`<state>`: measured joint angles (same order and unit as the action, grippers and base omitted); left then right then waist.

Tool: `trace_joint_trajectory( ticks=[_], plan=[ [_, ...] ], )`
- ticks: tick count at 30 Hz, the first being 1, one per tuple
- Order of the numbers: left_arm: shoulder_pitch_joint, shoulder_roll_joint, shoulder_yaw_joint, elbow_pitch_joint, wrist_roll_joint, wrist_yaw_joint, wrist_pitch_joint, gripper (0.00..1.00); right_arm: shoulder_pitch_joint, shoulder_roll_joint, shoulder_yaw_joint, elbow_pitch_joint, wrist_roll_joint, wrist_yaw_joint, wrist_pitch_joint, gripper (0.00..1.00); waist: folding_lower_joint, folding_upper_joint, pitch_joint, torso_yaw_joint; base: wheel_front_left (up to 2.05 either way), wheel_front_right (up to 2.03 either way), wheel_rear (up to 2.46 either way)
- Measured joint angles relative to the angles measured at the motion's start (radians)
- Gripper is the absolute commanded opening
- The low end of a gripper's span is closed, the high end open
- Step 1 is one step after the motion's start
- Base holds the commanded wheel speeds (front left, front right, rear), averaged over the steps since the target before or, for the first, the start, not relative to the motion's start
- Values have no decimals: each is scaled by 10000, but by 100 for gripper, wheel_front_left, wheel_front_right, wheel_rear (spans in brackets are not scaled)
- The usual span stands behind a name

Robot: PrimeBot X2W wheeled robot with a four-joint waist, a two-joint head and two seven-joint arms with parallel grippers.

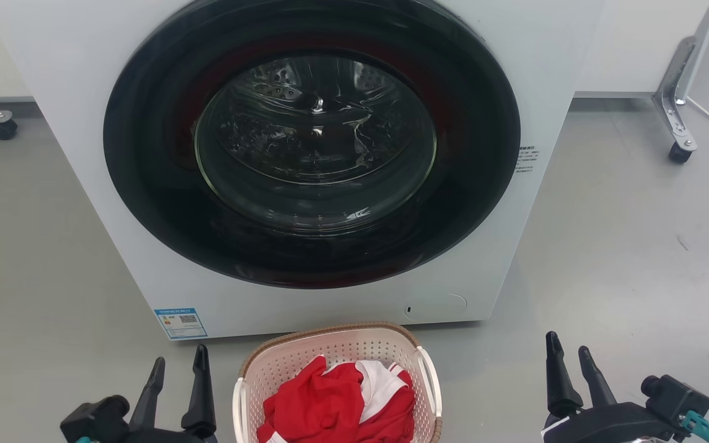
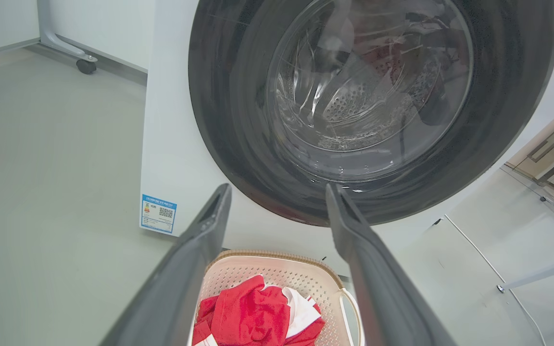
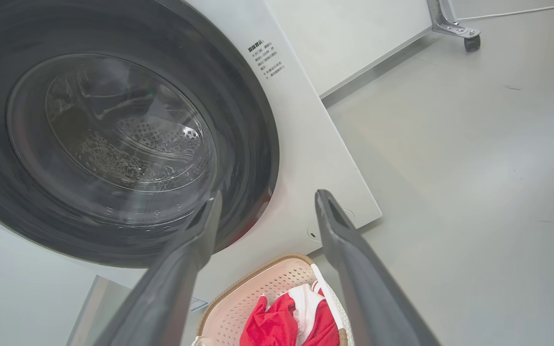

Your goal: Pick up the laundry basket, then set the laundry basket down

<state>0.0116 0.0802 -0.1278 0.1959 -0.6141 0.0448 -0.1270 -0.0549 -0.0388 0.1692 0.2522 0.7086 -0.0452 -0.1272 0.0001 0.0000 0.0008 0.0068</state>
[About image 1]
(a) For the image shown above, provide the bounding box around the black round washer door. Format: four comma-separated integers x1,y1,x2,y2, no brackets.
103,0,521,290

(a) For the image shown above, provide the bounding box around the blue energy label sticker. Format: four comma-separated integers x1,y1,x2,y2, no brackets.
154,308,209,340

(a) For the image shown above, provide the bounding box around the beige perforated laundry basket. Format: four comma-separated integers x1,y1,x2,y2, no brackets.
232,321,443,443

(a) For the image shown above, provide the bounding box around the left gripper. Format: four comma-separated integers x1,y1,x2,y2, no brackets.
60,345,220,443

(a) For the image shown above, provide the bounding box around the red and white garment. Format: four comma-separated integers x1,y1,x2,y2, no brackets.
256,355,417,443

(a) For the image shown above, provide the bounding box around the long grey metal frame leg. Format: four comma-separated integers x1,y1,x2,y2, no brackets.
652,0,709,153

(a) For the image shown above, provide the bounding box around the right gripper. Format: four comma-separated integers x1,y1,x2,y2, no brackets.
542,331,709,443

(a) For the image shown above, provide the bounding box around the white front-load washing machine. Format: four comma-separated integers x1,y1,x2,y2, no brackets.
0,0,604,340

